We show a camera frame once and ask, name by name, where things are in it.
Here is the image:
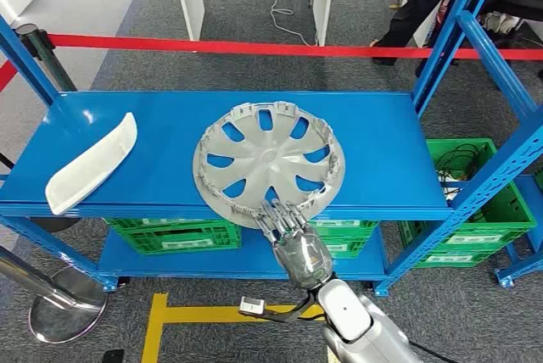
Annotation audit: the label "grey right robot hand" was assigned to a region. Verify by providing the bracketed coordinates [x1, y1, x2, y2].
[254, 200, 335, 293]

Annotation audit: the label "silver plastic wheel hubcap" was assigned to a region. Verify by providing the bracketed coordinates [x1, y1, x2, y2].
[193, 100, 346, 231]

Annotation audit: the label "blue metal shelf rack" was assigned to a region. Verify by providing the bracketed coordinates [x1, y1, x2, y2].
[0, 0, 543, 298]
[494, 171, 543, 288]

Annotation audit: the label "white curved plastic part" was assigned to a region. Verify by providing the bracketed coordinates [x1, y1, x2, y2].
[45, 112, 138, 216]

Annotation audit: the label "long red barrier belt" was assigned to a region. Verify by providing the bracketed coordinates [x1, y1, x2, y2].
[46, 34, 543, 62]

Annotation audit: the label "white desk with metal bar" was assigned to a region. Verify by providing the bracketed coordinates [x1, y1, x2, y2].
[169, 0, 338, 47]

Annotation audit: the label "person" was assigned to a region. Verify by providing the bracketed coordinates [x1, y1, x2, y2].
[369, 0, 543, 78]

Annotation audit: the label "chrome stanchion with round base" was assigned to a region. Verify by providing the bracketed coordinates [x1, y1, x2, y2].
[0, 245, 107, 344]

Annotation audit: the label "pale crumpled cloth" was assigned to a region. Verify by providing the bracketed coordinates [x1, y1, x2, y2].
[481, 12, 521, 36]

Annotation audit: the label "short red barrier belt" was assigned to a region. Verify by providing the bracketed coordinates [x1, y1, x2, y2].
[0, 60, 19, 93]

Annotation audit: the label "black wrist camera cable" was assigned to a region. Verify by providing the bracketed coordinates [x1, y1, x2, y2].
[255, 291, 326, 326]

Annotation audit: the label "black cables in crate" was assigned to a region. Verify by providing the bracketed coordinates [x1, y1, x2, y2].
[434, 143, 486, 196]

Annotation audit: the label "white floor cable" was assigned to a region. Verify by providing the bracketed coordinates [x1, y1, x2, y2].
[270, 0, 317, 47]

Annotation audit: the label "green crate holding cables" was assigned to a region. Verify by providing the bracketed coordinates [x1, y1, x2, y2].
[398, 138, 537, 270]

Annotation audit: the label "black barrier stanchion post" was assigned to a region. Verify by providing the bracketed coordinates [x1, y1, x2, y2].
[15, 23, 82, 233]

